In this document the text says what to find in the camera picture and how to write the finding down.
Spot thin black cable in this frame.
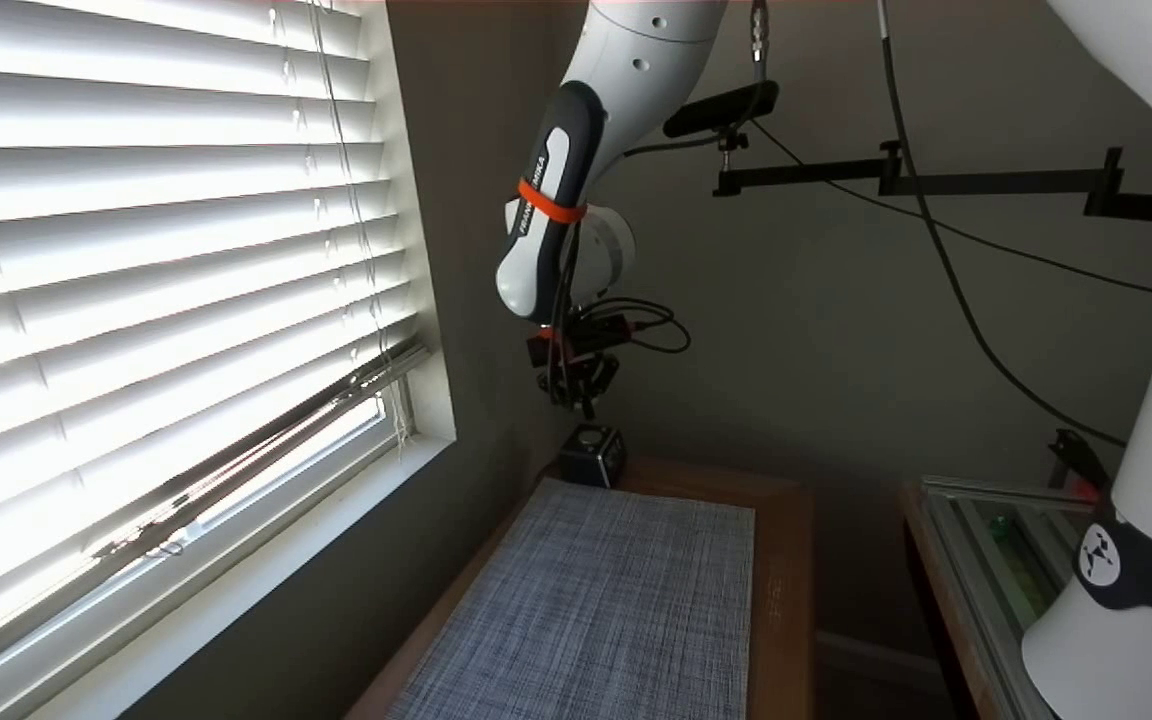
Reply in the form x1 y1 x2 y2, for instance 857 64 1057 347
745 115 1152 302

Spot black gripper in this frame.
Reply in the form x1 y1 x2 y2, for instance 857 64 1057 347
523 318 626 425

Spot metal framed side table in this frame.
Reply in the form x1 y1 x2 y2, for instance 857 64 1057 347
902 471 1103 720

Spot black red clamp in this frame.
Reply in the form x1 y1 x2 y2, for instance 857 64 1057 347
1048 425 1120 509

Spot white window blinds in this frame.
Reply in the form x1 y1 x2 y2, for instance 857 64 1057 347
0 0 425 671

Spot black bar camera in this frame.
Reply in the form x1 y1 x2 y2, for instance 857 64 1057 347
661 75 784 145

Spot white window frame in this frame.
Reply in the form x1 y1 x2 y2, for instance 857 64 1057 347
0 0 465 720

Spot grey woven placemat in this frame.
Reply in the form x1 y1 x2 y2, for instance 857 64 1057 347
385 476 762 720

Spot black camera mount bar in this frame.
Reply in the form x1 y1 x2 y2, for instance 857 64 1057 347
713 137 1152 227

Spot brown wooden table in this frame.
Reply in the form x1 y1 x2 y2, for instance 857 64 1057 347
339 452 821 720

